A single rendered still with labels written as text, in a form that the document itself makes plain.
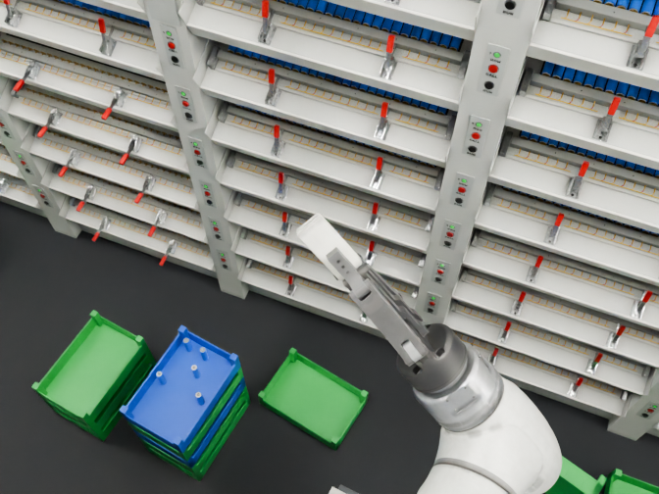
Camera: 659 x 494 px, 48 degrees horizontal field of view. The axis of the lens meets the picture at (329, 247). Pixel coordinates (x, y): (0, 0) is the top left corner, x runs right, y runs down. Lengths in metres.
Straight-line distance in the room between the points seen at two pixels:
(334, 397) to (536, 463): 1.69
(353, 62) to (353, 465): 1.38
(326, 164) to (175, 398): 0.84
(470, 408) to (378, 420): 1.70
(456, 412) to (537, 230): 1.03
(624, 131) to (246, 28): 0.79
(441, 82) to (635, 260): 0.64
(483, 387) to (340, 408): 1.71
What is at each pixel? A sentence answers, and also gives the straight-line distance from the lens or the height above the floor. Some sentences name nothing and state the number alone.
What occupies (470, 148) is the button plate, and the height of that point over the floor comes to 1.17.
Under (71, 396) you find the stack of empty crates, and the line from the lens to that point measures 2.52.
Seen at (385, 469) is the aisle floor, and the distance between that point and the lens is 2.50.
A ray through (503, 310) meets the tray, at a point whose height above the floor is 0.53.
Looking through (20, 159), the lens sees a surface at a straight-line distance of 2.66.
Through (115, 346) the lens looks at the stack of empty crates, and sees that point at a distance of 2.54.
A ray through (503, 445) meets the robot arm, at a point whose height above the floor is 1.59.
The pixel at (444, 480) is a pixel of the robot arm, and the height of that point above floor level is 1.58.
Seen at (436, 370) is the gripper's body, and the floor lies 1.66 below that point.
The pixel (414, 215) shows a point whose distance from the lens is 1.98.
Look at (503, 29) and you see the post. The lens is 1.38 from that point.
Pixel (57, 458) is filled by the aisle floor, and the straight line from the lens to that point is 2.65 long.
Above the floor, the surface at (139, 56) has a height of 1.11.
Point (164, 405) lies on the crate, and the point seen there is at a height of 0.32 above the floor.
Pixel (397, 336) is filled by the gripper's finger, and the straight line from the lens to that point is 0.77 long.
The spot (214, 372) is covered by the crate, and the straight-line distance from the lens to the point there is 2.27.
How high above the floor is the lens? 2.41
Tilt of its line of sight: 59 degrees down
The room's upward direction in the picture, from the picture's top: straight up
